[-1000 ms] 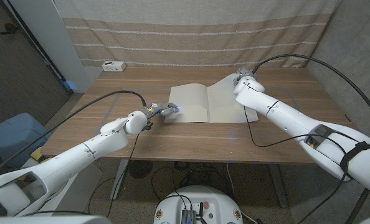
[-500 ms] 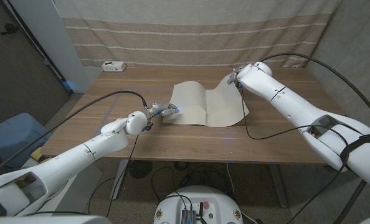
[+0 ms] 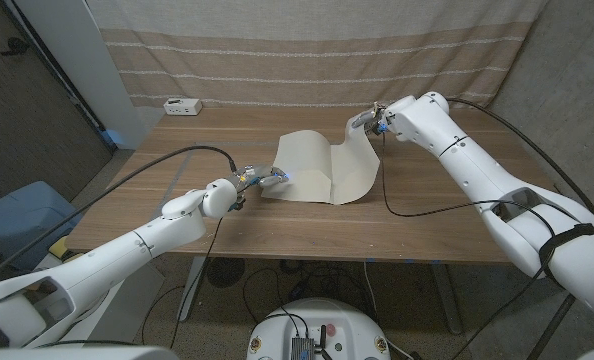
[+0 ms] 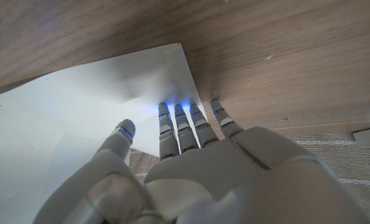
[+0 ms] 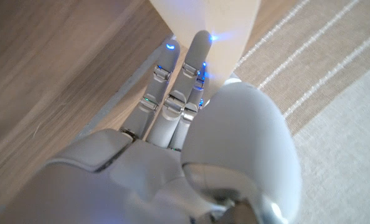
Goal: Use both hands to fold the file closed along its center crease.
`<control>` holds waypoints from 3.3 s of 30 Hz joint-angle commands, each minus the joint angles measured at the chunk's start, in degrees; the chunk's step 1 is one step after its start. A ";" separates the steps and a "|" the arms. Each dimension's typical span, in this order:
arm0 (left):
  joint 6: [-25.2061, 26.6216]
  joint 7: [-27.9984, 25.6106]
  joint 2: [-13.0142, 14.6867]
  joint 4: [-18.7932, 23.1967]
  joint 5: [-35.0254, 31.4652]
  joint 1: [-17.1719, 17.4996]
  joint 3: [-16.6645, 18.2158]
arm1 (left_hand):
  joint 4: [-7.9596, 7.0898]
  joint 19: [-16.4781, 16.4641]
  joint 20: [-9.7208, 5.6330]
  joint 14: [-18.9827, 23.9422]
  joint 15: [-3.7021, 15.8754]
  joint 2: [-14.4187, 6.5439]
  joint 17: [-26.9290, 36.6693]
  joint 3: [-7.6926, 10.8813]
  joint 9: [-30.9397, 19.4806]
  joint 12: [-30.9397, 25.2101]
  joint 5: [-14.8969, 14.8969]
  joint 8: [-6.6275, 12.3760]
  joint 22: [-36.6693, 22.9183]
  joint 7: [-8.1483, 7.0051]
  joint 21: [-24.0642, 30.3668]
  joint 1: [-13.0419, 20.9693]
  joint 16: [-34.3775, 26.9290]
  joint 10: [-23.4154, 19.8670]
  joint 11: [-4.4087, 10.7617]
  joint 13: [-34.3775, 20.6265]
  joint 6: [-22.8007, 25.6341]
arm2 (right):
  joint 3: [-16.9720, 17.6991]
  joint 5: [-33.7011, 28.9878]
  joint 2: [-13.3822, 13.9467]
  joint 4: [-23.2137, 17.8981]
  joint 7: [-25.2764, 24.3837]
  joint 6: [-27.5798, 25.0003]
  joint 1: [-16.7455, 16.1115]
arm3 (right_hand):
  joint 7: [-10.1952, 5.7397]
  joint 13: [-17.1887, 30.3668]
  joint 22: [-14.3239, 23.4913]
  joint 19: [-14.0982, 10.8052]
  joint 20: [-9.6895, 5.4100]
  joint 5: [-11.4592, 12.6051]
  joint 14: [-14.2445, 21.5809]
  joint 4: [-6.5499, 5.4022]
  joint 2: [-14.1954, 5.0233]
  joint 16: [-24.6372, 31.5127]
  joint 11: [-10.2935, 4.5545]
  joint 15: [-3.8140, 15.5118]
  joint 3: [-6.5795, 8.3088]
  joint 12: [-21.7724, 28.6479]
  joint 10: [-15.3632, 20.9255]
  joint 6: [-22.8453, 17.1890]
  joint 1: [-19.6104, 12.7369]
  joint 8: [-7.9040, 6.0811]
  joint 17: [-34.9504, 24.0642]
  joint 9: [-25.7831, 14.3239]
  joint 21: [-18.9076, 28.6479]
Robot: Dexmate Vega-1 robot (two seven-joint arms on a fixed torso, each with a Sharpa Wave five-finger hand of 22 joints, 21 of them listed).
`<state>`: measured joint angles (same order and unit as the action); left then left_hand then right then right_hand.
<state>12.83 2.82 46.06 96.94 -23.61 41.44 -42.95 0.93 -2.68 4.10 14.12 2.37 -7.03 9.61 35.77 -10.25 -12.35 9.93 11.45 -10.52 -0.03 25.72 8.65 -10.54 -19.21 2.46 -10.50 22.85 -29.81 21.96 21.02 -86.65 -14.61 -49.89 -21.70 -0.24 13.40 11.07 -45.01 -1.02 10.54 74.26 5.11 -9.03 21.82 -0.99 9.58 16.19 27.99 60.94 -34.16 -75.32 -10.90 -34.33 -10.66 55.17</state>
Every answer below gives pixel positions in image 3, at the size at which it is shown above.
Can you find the white robot torso base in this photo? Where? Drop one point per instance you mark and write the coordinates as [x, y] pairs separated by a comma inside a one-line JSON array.
[[347, 325]]

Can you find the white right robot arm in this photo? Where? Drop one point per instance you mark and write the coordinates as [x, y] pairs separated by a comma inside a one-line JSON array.
[[477, 165]]

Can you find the grey electronics box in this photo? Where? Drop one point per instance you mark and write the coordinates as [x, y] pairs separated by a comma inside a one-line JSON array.
[[303, 349]]

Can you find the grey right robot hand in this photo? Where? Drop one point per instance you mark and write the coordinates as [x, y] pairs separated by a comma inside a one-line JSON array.
[[374, 120]]

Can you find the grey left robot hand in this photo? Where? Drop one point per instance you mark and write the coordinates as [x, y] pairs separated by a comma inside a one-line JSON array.
[[254, 176]]

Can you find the cream paper file folder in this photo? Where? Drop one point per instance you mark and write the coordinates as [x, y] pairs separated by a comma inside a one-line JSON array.
[[322, 165]]

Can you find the yellow and black floor object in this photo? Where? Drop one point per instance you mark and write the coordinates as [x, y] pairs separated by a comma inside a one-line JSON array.
[[62, 247]]

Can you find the white wall pillar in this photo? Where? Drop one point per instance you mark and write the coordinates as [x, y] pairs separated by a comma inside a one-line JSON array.
[[97, 75]]

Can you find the white power strip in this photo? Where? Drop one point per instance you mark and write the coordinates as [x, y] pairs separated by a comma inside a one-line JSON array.
[[182, 106]]

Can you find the blue plastic bin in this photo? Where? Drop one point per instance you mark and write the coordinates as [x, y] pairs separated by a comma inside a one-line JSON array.
[[27, 220]]

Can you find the black round floor disc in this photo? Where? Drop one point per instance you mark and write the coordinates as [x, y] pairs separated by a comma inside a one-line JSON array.
[[225, 272]]

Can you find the beige striped curtain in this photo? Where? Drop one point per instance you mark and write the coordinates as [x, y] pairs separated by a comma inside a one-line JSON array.
[[277, 55]]

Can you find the white table leg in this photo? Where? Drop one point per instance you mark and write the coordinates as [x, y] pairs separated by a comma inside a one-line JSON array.
[[191, 290]]

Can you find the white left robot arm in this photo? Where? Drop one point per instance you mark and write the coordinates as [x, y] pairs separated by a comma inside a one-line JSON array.
[[127, 250]]

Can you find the grey table leg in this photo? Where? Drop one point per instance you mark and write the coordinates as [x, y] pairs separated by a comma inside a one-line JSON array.
[[447, 300]]

